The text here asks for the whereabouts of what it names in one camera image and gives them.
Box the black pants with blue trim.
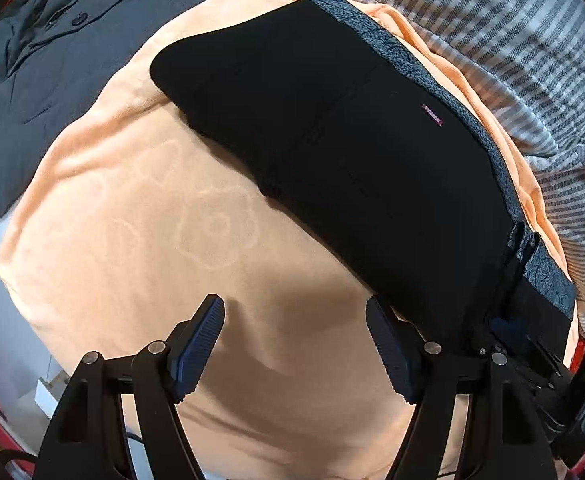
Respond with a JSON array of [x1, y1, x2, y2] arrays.
[[150, 0, 574, 356]]

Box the peach blanket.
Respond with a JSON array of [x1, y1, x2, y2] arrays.
[[0, 0, 577, 480]]

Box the grey striped duvet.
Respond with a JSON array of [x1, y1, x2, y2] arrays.
[[357, 0, 585, 316]]

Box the grey button shirt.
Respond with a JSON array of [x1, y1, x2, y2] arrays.
[[0, 0, 204, 218]]

